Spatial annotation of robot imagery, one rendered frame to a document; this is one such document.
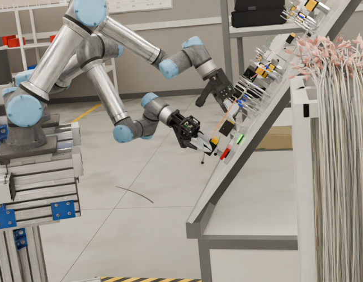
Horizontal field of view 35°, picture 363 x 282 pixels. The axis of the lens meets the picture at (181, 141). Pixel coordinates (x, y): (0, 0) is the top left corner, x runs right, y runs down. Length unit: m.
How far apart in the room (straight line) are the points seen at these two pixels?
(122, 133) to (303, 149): 1.23
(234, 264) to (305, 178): 1.02
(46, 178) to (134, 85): 7.84
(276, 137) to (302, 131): 2.17
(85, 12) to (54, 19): 8.27
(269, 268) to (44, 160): 0.93
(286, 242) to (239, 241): 0.17
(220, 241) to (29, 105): 0.83
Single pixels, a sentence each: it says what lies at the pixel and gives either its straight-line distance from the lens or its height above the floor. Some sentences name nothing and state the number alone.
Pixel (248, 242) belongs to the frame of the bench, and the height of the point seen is 0.79.
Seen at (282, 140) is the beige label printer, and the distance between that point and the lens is 3.30.
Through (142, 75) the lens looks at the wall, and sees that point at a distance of 9.94.
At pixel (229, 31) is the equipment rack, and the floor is 1.45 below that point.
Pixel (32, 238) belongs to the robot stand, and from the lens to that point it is 2.59.
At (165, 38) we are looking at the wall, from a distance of 9.79.
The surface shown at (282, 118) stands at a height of 0.47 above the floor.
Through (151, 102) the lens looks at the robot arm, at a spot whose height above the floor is 1.25.
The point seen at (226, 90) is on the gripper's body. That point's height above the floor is 1.29.
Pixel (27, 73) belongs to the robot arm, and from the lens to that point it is 2.69.
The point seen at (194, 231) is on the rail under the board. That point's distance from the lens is 2.10.
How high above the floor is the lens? 1.66
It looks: 14 degrees down
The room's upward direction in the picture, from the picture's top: 6 degrees counter-clockwise
